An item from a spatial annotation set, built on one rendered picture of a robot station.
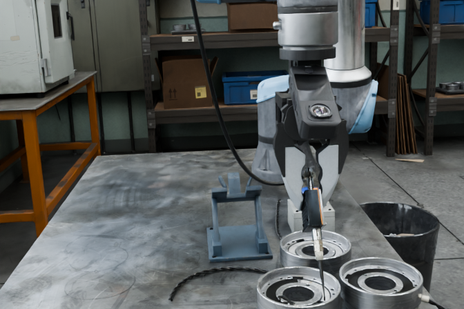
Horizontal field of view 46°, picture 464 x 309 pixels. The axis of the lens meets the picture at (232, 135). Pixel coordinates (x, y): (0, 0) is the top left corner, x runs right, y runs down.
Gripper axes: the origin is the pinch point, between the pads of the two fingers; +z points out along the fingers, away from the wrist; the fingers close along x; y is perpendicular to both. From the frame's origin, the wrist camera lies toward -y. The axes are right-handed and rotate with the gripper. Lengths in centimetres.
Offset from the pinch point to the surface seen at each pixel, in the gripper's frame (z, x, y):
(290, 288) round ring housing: 10.6, 3.4, -3.0
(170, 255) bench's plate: 13.4, 19.7, 14.9
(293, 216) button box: 9.8, -1.1, 19.4
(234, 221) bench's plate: 13.4, 8.4, 27.6
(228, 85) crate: 34, -12, 351
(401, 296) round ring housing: 9.4, -9.2, -8.7
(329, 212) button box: 9.1, -7.0, 18.6
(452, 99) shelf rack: 50, -182, 336
